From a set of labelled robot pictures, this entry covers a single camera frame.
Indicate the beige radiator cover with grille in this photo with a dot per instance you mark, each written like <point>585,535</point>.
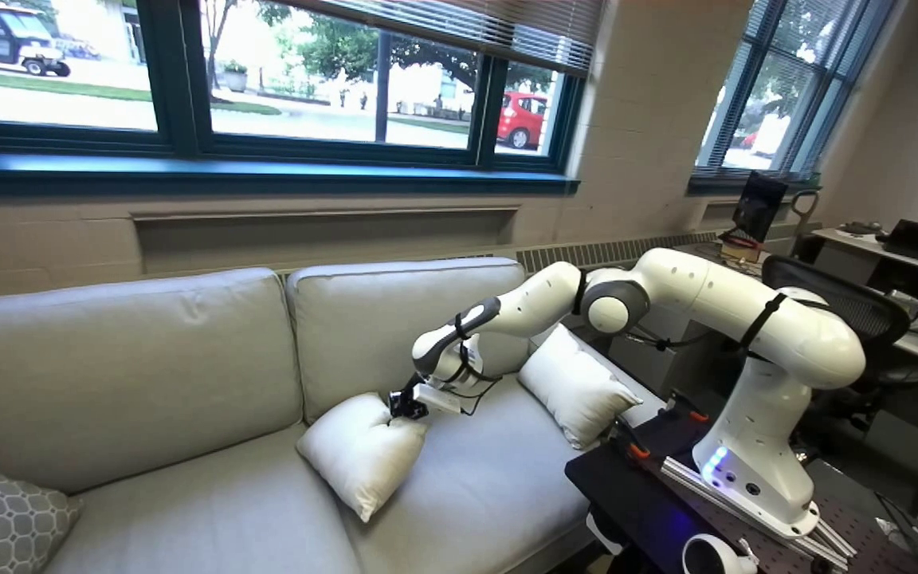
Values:
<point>543,254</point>

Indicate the narrow light blue window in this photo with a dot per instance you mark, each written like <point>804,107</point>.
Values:
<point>811,117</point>

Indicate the black robot table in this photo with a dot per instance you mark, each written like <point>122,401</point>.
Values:
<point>630,500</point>

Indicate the wide teal framed window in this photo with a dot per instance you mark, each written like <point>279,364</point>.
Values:
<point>176,74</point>

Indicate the black orange clamp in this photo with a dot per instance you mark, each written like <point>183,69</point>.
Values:
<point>637,445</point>
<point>697,417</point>

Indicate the horizontal window blinds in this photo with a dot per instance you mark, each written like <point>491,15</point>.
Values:
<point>524,28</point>

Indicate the black computer monitor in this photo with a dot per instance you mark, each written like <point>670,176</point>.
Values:
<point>759,208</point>

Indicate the grey fabric couch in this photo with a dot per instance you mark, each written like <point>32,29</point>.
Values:
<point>110,371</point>

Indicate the plain white pillow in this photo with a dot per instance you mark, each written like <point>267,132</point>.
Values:
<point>574,386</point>
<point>359,456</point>

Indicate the black office chair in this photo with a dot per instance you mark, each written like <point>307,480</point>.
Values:
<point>891,312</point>

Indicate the dark parked car outside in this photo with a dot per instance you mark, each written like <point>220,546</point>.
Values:
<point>9,38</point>

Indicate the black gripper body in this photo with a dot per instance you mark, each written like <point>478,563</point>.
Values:
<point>413,394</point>

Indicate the grey drawer cabinet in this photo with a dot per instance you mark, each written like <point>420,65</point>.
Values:
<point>683,371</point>

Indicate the grey patterned pillow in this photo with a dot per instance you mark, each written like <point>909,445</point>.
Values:
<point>2,527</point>

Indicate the red vehicle outside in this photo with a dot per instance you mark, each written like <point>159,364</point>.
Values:
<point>524,119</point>

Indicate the silver robot base rail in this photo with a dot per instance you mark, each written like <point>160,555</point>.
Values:
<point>734,511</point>

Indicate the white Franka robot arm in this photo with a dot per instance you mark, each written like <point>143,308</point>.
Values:
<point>788,340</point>

